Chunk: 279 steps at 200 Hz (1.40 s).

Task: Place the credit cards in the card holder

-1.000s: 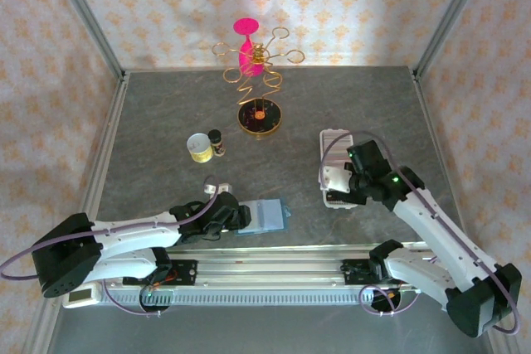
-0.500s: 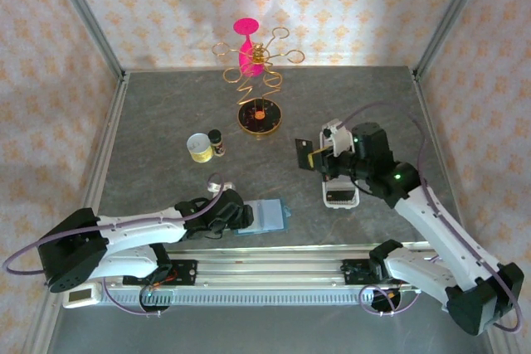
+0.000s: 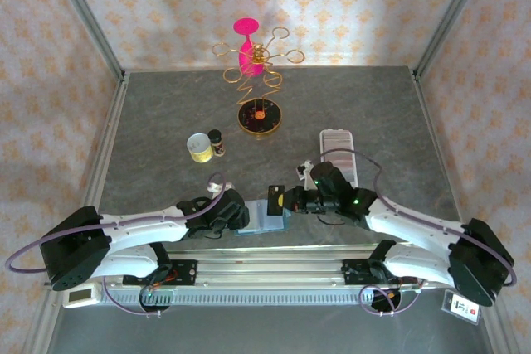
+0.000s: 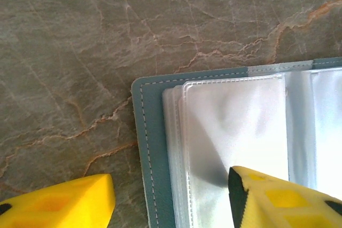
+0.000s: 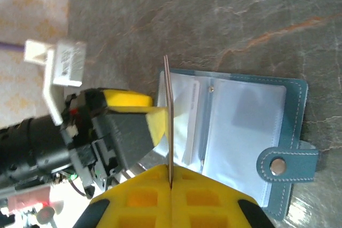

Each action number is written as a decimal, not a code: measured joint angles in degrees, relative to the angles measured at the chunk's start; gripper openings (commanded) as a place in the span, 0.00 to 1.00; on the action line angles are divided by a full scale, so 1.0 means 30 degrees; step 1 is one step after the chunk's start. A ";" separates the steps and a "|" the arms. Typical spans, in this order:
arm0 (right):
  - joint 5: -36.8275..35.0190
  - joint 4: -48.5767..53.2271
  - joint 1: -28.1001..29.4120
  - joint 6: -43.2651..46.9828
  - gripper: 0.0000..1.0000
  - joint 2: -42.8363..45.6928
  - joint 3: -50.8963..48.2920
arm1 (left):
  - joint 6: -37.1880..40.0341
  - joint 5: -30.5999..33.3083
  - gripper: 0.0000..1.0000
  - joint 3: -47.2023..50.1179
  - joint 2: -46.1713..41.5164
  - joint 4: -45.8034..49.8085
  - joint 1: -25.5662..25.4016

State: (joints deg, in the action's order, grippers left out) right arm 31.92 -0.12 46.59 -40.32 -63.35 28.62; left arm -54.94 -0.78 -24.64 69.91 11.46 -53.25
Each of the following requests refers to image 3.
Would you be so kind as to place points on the black card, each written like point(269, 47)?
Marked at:
point(274, 200)

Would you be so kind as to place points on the white rectangular tray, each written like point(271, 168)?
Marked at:
point(338, 146)

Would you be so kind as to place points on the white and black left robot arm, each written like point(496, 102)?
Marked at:
point(141, 227)

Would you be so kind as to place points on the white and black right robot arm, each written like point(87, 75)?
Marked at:
point(415, 225)

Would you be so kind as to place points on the yellow tin can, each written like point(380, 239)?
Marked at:
point(200, 151)

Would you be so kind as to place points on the small dark spice bottle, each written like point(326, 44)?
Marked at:
point(217, 142)

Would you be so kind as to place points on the white display device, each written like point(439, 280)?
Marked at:
point(81, 297)

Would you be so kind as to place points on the clear badge with label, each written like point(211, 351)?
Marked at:
point(461, 306)

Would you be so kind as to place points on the pink wine glass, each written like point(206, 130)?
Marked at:
point(245, 26)

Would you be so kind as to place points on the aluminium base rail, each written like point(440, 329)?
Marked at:
point(269, 267)

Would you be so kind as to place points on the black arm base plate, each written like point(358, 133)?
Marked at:
point(352, 271)
point(186, 273)

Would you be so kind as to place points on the aluminium side rail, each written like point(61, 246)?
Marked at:
point(433, 132)
point(103, 155)

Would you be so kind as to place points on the aluminium frame post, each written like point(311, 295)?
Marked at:
point(89, 22)
point(450, 18)

